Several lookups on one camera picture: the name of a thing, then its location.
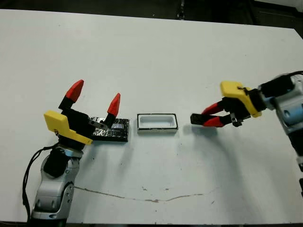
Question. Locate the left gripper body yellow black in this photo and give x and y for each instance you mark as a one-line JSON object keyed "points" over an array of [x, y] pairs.
{"points": [[75, 123]]}

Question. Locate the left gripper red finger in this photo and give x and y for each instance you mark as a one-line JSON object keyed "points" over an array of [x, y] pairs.
{"points": [[74, 91], [114, 106]]}

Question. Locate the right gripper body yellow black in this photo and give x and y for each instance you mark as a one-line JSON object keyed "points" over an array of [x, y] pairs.
{"points": [[239, 104]]}

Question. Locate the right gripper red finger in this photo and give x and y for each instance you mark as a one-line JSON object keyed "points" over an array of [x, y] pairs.
{"points": [[214, 108], [215, 122]]}

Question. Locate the black glossy box lid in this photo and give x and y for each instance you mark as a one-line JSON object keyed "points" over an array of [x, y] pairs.
{"points": [[118, 133]]}

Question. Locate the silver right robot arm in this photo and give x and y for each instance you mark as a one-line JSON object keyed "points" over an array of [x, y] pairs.
{"points": [[288, 111]]}

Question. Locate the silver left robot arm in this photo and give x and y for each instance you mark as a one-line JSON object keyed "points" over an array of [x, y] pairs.
{"points": [[52, 194]]}

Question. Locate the dark background cabinet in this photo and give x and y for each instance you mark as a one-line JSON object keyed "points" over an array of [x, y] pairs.
{"points": [[274, 16]]}

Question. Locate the dark chair base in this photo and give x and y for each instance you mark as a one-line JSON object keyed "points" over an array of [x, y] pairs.
{"points": [[181, 14]]}

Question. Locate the white background object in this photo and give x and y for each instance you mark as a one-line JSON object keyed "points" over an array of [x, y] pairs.
{"points": [[298, 3]]}

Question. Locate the camera box base white inlay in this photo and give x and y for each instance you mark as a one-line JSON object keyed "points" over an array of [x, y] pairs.
{"points": [[156, 132]]}

